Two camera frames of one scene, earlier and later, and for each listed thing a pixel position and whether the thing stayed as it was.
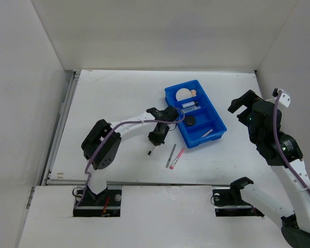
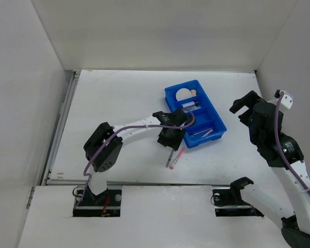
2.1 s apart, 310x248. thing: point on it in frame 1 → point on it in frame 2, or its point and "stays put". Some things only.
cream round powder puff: (183, 93) stays put
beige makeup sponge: (194, 92) stays put
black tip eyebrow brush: (151, 151) → (199, 132)
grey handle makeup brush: (171, 155) stays put
